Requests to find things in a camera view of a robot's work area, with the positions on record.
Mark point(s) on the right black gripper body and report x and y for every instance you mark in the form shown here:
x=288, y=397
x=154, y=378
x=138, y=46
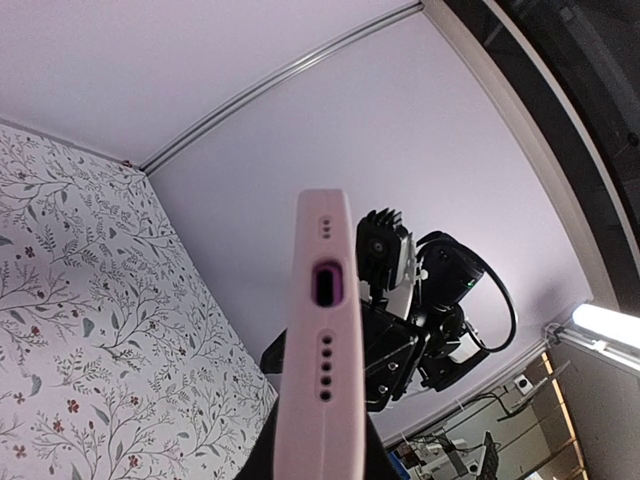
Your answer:
x=426, y=340

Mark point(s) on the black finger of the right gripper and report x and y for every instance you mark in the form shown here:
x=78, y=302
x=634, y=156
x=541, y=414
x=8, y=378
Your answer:
x=272, y=359

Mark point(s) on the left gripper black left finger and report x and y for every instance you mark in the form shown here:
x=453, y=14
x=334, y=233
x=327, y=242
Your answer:
x=259, y=464

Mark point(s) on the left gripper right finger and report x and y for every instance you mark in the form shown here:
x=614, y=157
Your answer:
x=378, y=465

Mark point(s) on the phone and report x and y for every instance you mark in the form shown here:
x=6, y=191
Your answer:
x=321, y=421

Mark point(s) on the floral patterned table mat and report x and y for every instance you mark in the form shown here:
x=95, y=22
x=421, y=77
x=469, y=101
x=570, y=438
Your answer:
x=116, y=360

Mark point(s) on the ceiling light strip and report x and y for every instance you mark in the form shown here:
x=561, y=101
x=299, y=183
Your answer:
x=617, y=326

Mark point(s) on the right aluminium frame post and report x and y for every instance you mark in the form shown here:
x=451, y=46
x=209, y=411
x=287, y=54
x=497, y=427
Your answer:
x=215, y=118

